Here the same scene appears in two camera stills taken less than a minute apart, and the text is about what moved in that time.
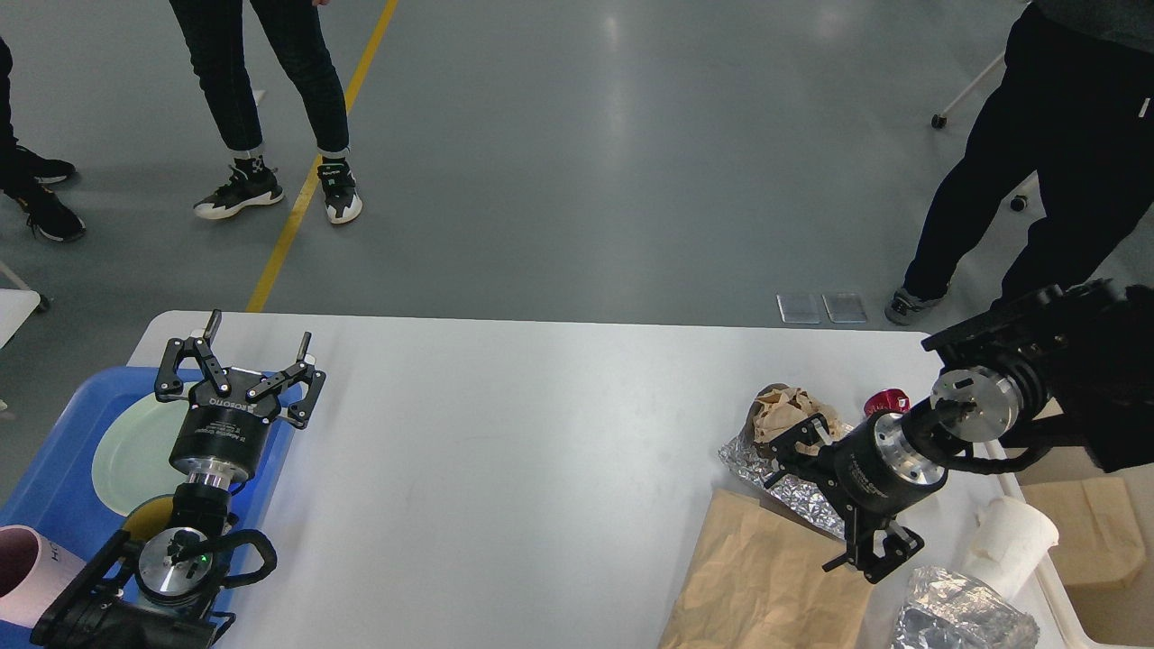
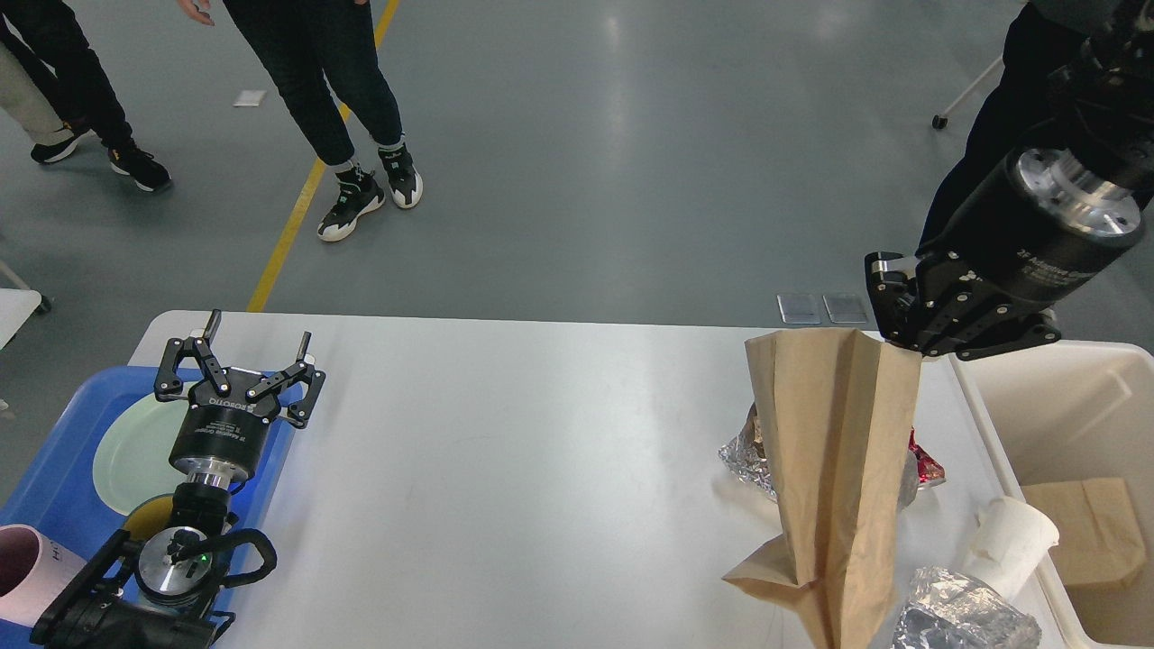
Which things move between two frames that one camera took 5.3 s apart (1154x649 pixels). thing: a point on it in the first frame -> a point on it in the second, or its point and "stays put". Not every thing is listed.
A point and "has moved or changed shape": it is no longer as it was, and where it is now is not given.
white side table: [16, 306] stays put
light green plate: [132, 467] stays put
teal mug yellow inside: [151, 515] stays put
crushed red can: [887, 399] has moved or changed shape
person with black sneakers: [215, 32] -> [310, 43]
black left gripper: [219, 439] stays put
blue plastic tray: [54, 495] stays put
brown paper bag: [757, 580] -> [838, 409]
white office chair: [939, 121] stays put
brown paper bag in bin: [1099, 537] stays put
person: [22, 173] -> [84, 100]
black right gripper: [869, 476] -> [1045, 218]
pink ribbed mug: [34, 571] stays put
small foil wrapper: [947, 610] stays put
